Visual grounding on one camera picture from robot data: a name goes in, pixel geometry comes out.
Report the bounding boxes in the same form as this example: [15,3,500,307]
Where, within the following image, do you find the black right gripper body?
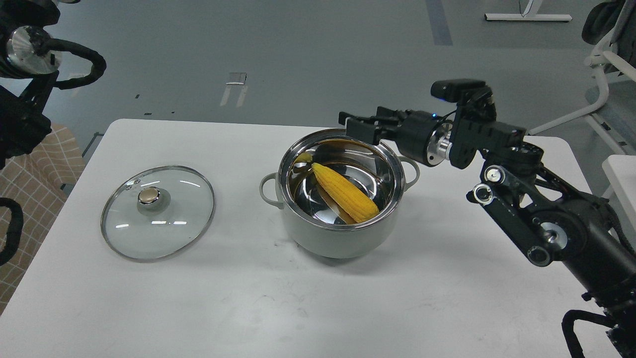
[391,110,453,167]

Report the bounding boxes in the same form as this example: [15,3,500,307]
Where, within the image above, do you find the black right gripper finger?
[338,106,406,145]

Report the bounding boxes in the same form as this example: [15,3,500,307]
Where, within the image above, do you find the yellow corn cob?
[312,163,380,224]

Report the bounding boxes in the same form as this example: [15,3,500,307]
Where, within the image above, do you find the glass pot lid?
[100,165,216,262]

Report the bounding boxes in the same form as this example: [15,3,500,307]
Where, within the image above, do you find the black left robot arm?
[0,0,107,166]

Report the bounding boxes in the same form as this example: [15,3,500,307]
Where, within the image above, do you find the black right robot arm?
[338,88,636,358]

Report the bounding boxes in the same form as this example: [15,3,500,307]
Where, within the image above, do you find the grey-green steel pot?
[259,129,420,259]

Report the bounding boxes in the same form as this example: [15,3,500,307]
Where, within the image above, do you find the white stand base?
[483,0,573,23]

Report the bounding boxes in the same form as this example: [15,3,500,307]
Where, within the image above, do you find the white side table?
[602,154,636,227]

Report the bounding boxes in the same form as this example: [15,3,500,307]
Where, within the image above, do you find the checkered beige cloth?
[0,124,85,311]

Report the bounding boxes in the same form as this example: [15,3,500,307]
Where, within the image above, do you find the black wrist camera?
[431,79,486,103]

